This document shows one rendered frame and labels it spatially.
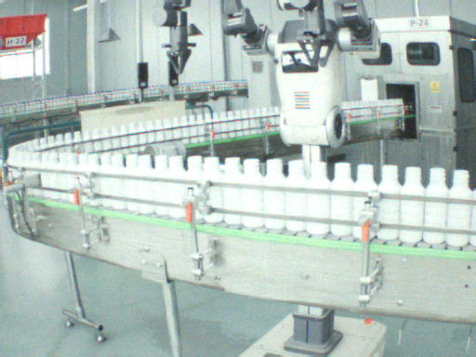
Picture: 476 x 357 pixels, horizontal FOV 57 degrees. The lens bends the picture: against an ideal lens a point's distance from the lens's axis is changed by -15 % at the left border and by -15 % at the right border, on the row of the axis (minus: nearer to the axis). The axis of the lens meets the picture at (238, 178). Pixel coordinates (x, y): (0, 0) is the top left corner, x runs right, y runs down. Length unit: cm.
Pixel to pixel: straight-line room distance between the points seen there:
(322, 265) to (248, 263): 20
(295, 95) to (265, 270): 76
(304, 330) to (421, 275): 104
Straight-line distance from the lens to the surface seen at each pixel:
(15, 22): 788
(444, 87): 474
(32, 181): 188
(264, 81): 730
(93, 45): 1214
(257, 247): 125
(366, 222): 104
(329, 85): 178
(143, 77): 747
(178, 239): 139
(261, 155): 343
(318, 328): 205
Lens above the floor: 136
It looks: 11 degrees down
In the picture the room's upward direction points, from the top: 3 degrees counter-clockwise
